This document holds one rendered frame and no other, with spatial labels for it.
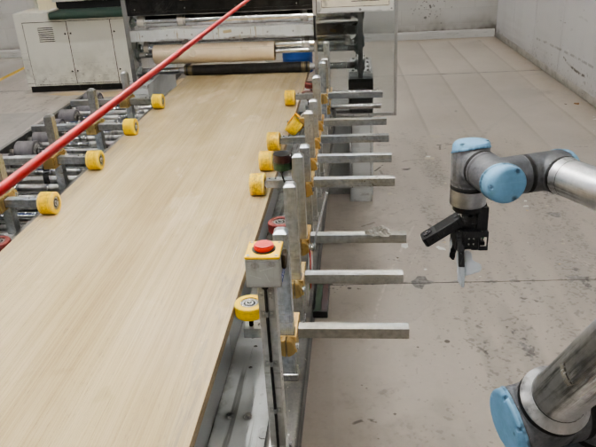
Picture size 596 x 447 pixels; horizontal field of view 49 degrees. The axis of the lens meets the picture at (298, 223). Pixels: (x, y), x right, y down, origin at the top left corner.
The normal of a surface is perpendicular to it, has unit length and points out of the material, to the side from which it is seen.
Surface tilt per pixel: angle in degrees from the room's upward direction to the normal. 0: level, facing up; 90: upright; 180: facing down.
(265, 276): 90
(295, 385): 0
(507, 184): 90
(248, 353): 0
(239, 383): 0
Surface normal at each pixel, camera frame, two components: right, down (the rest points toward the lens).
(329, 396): -0.05, -0.90
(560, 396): -0.80, 0.45
